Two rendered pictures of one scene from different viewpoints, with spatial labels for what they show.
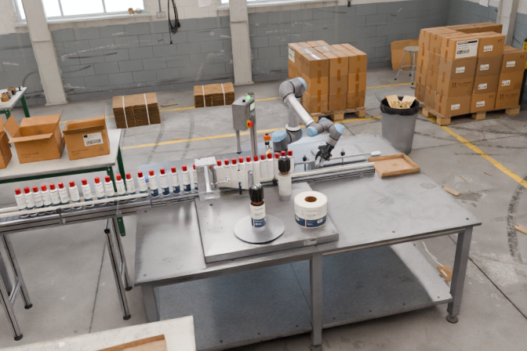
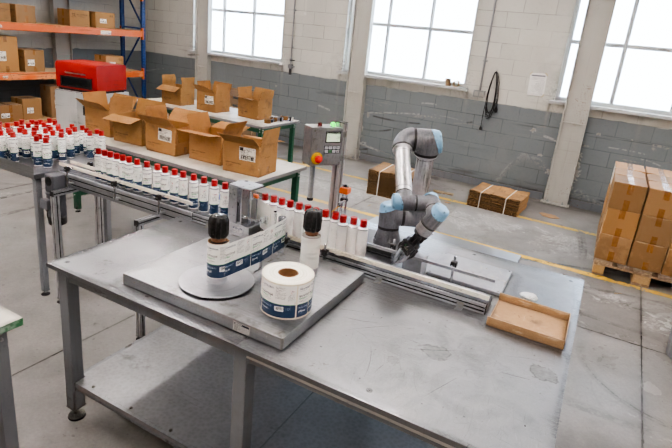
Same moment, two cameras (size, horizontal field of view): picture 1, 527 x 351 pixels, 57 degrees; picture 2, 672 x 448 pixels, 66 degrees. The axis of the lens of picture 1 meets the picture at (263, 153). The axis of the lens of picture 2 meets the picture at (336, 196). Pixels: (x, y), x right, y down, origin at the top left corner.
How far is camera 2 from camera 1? 2.03 m
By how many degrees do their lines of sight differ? 36
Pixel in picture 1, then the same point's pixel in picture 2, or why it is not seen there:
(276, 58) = not seen: hidden behind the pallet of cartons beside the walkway
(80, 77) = (377, 139)
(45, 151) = (210, 153)
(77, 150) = (231, 160)
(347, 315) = not seen: outside the picture
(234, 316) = (180, 395)
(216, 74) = (523, 180)
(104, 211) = (152, 204)
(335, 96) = (644, 248)
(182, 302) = (166, 347)
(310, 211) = (266, 284)
